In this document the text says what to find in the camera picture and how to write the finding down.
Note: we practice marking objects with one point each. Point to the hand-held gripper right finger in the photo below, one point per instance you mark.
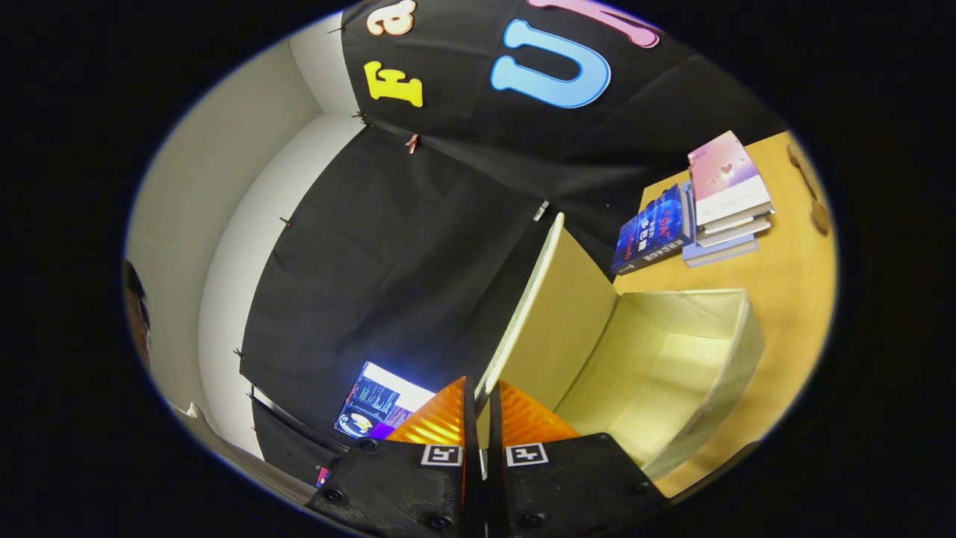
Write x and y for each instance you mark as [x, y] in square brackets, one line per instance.
[567, 478]

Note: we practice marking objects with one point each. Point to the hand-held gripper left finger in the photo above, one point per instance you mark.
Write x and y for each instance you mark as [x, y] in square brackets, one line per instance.
[418, 486]

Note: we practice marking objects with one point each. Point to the green fabric storage box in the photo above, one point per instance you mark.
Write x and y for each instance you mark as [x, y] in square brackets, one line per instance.
[657, 373]

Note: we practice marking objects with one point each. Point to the lit computer screen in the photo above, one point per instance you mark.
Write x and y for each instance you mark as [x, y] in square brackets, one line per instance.
[381, 400]

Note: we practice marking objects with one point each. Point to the dark blue book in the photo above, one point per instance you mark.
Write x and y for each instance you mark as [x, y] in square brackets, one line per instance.
[650, 232]

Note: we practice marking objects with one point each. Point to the silver clip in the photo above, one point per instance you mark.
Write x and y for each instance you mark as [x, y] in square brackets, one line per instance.
[541, 211]

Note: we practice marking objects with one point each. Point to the light blue book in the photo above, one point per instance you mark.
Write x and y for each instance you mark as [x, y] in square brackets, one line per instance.
[721, 252]

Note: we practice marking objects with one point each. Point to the thin grey book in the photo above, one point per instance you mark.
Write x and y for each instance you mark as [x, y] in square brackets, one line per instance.
[736, 234]

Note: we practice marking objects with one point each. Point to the thin white book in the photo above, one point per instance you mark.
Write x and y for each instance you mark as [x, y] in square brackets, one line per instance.
[743, 222]

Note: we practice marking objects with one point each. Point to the person's head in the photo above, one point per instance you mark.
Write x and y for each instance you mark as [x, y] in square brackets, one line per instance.
[137, 314]

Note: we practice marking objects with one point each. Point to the pink clip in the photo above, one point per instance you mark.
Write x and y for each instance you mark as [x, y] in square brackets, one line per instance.
[412, 143]

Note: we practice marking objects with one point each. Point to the pink cover book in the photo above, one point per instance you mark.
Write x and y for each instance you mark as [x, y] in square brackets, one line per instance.
[724, 172]

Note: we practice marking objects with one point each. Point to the row of black clips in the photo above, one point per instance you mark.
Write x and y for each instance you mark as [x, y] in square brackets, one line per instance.
[361, 117]

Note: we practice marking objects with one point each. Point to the brown bread plush toy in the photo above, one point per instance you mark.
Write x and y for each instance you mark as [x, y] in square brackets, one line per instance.
[810, 187]

